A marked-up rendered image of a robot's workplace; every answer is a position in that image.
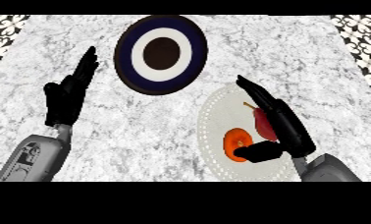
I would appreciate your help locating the red pear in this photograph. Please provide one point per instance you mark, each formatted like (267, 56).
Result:
(264, 124)

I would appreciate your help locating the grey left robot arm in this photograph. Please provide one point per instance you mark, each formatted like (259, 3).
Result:
(36, 159)

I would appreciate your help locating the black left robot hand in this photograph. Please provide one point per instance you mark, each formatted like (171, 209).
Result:
(65, 98)

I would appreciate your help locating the orange round fruit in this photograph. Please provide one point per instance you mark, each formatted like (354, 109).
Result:
(236, 140)

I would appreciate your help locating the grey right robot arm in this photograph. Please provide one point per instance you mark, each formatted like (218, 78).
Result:
(326, 169)

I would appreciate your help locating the navy and white round plate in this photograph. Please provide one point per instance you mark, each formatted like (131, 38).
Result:
(161, 54)

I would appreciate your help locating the white round placemat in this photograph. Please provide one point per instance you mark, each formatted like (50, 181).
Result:
(220, 120)

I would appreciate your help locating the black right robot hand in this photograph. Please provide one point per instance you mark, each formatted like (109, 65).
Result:
(290, 126)

